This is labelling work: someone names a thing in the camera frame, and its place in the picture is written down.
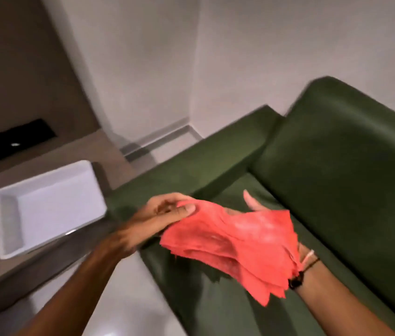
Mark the person's right hand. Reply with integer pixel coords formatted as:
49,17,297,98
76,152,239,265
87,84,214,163
225,190,311,266

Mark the person's left hand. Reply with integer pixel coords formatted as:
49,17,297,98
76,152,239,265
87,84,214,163
112,192,197,260

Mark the red cloth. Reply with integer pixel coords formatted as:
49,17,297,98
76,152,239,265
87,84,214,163
159,199,303,308

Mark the person's right forearm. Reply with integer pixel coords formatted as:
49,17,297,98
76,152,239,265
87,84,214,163
295,257,395,336

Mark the person's left forearm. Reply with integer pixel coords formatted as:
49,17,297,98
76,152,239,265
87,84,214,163
15,238,128,336

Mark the green sofa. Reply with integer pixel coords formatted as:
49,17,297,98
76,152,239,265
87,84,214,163
105,76,395,336

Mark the green sofa back cushion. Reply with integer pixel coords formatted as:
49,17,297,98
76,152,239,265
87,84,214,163
248,76,395,333

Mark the white plastic tray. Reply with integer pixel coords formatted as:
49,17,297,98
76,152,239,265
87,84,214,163
0,160,108,260

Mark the pink thread bracelet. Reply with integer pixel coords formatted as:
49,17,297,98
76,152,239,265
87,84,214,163
301,249,316,267

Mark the black bead bracelet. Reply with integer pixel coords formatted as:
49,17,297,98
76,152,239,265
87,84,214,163
288,257,321,291

